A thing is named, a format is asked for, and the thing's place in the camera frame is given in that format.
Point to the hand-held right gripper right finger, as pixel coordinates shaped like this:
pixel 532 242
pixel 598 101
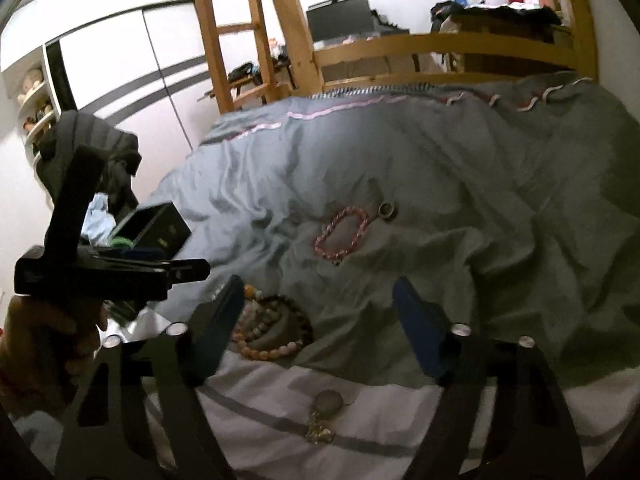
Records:
pixel 414 320

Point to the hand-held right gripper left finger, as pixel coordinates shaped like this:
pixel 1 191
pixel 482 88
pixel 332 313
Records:
pixel 226 317

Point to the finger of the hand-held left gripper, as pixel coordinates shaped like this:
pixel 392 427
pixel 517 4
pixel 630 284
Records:
pixel 189 270
pixel 131 255

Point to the black jewelry box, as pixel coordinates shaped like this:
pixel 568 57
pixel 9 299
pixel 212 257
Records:
pixel 160 230

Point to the person's left hand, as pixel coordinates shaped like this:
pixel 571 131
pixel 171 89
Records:
pixel 35 350

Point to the green bangle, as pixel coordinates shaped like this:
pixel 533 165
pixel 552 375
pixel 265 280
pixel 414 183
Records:
pixel 122 243

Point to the light blue cloth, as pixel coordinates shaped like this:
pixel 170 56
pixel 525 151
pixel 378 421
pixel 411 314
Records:
pixel 97 220

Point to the white striped bed sheet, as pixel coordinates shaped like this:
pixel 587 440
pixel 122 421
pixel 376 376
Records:
pixel 265 395

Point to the dark garment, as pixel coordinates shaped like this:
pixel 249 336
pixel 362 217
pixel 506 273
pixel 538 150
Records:
pixel 100 145

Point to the round pendant with gold charm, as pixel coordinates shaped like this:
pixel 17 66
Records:
pixel 326 405

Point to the white corner shelf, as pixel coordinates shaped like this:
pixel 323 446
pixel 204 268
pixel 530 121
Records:
pixel 37 115

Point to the grey blanket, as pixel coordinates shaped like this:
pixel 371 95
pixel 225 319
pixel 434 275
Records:
pixel 450 185

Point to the plush toy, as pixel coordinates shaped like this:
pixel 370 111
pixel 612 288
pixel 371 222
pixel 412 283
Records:
pixel 31 82

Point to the white wardrobe with grey stripes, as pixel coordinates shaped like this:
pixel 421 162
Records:
pixel 115 60

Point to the small wooden table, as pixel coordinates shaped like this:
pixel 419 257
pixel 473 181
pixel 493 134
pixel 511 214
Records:
pixel 262 85

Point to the black bag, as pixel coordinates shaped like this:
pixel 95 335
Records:
pixel 241 71

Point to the wooden ladder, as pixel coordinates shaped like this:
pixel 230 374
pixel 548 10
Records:
pixel 220 35

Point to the black monitor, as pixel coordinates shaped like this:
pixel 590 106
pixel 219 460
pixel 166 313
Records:
pixel 337 17

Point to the cluttered wooden desk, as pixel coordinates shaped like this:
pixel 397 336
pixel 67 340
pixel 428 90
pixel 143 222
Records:
pixel 500 30

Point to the wooden bed frame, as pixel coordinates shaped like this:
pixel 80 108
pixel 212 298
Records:
pixel 350 55

